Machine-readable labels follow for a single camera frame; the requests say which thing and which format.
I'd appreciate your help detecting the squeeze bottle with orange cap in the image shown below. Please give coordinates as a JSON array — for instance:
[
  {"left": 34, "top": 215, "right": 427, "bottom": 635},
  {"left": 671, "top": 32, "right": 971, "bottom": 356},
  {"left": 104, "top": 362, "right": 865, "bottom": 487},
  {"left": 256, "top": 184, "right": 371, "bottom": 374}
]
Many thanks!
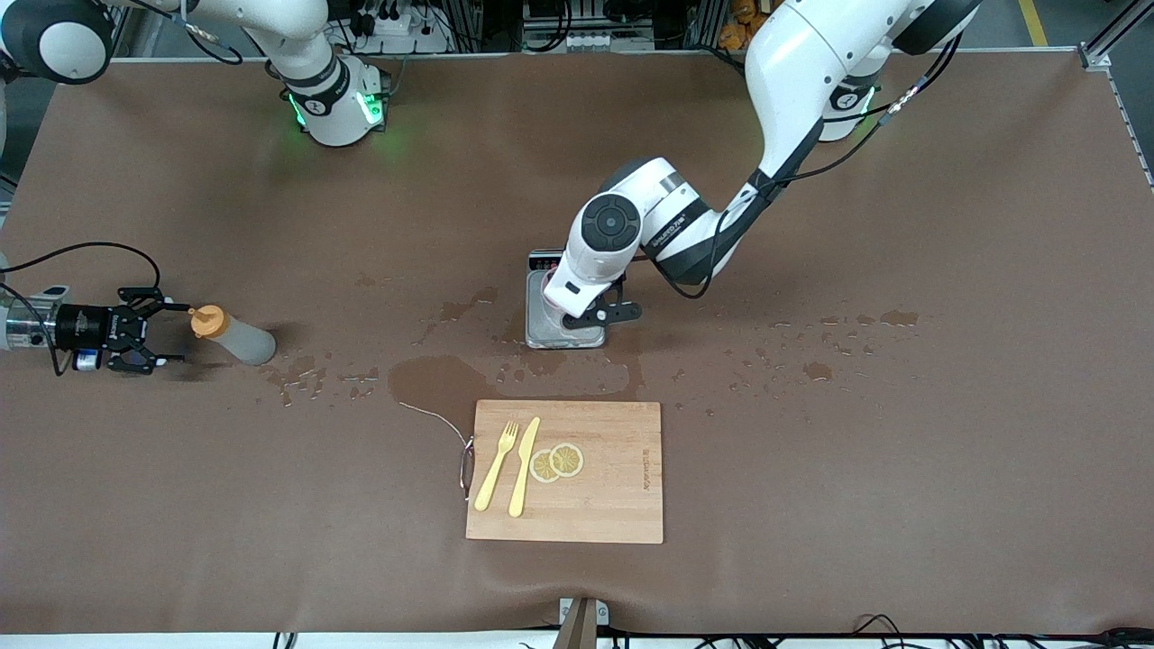
[{"left": 188, "top": 305, "right": 278, "bottom": 367}]

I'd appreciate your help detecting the white power strip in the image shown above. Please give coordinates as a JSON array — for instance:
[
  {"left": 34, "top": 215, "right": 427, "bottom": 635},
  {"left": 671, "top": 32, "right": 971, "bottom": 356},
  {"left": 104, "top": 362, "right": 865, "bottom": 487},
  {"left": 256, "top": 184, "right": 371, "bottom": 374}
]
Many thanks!
[{"left": 356, "top": 9, "right": 452, "bottom": 55}]

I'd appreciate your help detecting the yellow plastic fork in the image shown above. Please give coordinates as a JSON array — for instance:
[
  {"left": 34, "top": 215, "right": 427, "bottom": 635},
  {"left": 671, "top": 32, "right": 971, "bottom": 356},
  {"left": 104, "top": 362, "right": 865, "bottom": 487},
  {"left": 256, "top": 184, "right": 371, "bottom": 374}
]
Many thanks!
[{"left": 474, "top": 420, "right": 521, "bottom": 513}]

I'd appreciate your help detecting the digital kitchen scale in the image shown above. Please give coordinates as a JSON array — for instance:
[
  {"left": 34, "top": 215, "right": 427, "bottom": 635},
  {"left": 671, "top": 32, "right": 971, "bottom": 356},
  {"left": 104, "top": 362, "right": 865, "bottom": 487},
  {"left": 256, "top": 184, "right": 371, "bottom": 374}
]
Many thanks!
[{"left": 525, "top": 248, "right": 607, "bottom": 351}]

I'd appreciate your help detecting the yellow plastic knife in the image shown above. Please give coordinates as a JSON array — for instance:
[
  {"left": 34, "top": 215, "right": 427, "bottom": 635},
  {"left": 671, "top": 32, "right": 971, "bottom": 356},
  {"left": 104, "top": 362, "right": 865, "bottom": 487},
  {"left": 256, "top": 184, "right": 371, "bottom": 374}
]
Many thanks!
[{"left": 508, "top": 416, "right": 542, "bottom": 519}]

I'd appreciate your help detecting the wooden cutting board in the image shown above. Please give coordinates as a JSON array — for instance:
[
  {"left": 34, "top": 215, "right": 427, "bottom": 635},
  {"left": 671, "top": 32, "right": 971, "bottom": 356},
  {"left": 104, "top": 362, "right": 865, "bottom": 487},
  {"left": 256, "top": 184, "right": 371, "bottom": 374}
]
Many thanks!
[{"left": 460, "top": 399, "right": 665, "bottom": 545}]

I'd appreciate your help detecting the orange snack bag pile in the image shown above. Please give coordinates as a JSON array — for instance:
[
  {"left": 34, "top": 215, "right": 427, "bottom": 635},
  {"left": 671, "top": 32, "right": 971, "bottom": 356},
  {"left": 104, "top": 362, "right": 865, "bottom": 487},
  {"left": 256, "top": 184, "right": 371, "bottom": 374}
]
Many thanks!
[{"left": 719, "top": 0, "right": 769, "bottom": 51}]

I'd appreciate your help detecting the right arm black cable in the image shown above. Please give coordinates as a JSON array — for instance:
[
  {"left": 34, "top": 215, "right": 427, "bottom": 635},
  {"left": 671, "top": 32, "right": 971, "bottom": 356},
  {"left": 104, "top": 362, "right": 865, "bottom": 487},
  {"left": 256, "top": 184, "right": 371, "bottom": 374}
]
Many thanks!
[{"left": 0, "top": 241, "right": 162, "bottom": 376}]

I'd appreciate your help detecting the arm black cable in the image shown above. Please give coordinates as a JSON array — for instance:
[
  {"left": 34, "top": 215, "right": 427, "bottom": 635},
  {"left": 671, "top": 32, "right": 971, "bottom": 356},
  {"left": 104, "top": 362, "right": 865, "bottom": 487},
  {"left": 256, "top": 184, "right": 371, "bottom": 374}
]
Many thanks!
[
  {"left": 0, "top": 241, "right": 162, "bottom": 376},
  {"left": 631, "top": 34, "right": 958, "bottom": 301}
]

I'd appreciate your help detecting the thin grey string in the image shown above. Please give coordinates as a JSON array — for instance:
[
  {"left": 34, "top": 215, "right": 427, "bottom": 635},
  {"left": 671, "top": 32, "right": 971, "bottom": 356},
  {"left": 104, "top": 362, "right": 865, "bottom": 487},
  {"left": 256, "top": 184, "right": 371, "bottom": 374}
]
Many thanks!
[{"left": 397, "top": 400, "right": 472, "bottom": 449}]

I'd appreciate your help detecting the metal camera stand bracket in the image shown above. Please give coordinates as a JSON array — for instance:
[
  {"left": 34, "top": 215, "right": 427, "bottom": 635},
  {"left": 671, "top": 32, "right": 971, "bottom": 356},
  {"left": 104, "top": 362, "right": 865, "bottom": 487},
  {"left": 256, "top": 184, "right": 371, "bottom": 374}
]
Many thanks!
[{"left": 557, "top": 597, "right": 610, "bottom": 649}]

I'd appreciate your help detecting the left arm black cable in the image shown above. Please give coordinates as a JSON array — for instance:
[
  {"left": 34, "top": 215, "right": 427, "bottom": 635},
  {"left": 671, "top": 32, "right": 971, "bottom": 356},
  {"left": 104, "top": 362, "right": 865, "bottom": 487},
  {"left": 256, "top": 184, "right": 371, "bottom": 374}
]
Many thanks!
[{"left": 631, "top": 34, "right": 958, "bottom": 301}]

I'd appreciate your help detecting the aluminium frame strut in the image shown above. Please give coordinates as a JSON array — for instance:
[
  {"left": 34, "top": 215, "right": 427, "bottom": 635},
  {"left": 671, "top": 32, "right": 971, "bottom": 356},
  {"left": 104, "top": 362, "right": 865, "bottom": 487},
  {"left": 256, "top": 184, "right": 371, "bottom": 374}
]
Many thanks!
[{"left": 1080, "top": 0, "right": 1154, "bottom": 71}]

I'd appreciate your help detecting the black cable bundle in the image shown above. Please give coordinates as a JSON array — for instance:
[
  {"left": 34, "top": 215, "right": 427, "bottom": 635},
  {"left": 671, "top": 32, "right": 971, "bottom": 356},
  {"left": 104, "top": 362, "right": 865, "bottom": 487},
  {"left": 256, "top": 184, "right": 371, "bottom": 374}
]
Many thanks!
[{"left": 852, "top": 615, "right": 1154, "bottom": 649}]

